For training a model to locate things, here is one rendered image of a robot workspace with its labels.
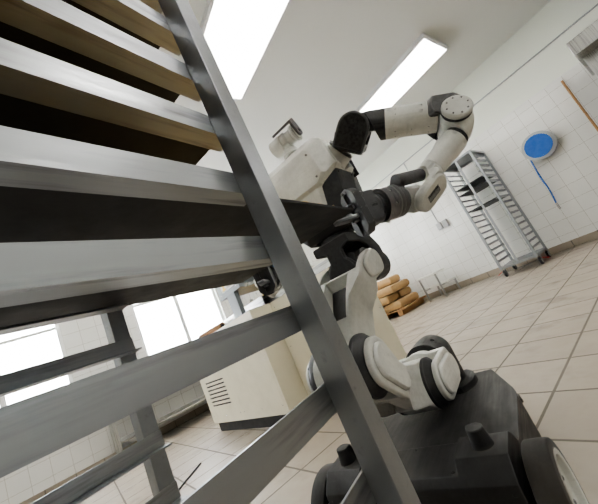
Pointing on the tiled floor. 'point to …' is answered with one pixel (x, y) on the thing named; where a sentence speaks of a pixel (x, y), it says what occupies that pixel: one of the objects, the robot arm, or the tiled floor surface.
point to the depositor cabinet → (254, 385)
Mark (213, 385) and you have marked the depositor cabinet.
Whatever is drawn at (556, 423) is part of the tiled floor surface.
